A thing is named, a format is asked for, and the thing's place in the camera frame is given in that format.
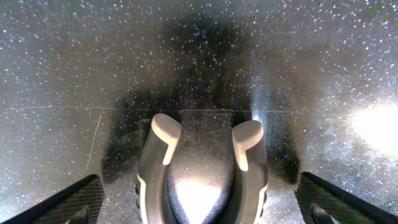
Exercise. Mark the black and white pliers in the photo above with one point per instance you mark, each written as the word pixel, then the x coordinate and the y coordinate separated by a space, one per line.
pixel 155 161

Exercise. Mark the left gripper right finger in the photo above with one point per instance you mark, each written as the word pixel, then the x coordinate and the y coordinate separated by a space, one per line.
pixel 335 202

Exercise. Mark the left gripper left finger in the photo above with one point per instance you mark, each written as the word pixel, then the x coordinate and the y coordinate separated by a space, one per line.
pixel 71 202

